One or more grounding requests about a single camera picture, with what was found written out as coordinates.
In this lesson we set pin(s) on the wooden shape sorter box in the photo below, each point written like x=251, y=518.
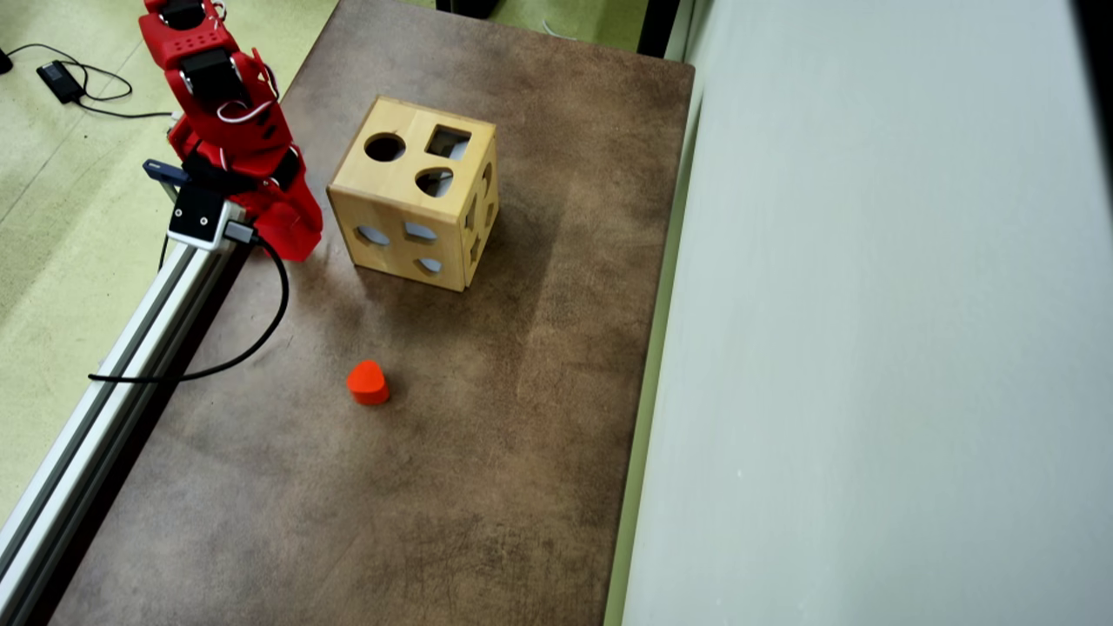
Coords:
x=391, y=200

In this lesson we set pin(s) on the orange rounded triangle block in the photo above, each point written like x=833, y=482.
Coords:
x=367, y=382

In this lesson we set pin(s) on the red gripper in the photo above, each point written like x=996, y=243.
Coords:
x=291, y=219

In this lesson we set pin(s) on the blue clamp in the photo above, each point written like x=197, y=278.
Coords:
x=163, y=170

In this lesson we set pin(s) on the aluminium profile rail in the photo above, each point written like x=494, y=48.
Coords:
x=78, y=452

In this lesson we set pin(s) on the black floor object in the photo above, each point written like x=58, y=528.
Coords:
x=469, y=7

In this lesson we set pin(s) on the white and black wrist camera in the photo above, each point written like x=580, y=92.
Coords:
x=198, y=216

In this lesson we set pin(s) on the red robot arm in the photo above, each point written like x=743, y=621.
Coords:
x=204, y=52

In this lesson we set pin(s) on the dark vertical post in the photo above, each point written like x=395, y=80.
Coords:
x=658, y=26

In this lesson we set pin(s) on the black power adapter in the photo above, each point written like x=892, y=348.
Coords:
x=61, y=82

